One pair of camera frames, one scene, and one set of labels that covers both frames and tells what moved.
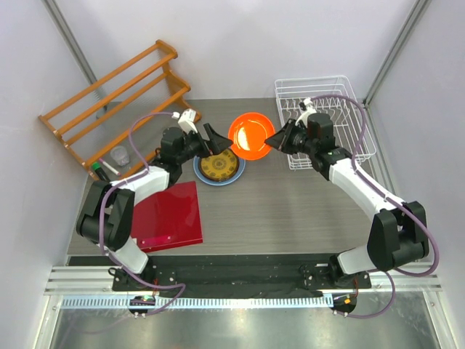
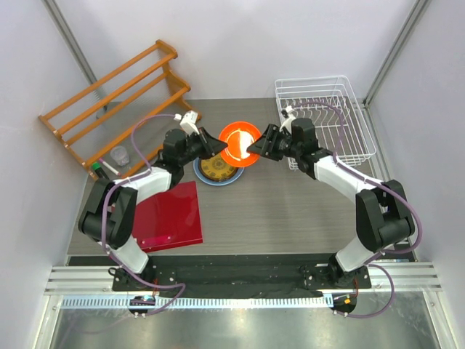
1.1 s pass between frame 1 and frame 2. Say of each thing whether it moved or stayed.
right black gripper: moved
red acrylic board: stayed
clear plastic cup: stayed
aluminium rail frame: stayed
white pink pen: stayed
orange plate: moved
